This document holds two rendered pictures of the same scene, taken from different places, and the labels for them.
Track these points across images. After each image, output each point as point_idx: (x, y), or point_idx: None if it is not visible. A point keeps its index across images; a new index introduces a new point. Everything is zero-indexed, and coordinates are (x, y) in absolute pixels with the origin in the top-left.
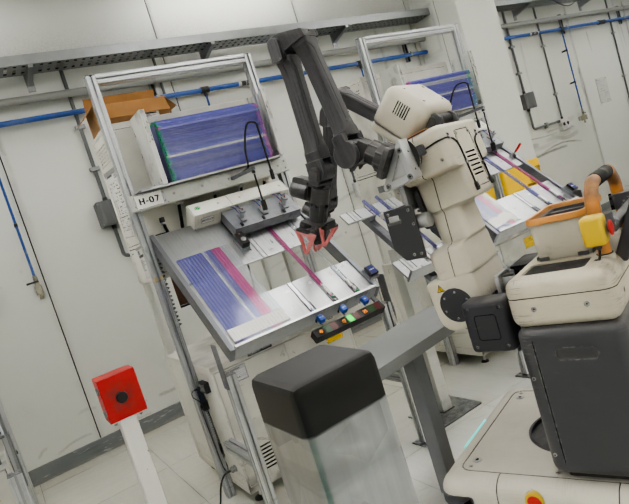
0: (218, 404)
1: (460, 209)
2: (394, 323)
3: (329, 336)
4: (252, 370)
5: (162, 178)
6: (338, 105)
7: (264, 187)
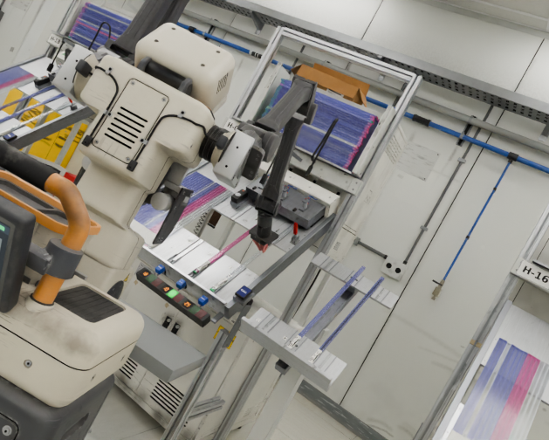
0: None
1: (90, 166)
2: (212, 357)
3: (147, 285)
4: None
5: (249, 117)
6: (134, 18)
7: (318, 189)
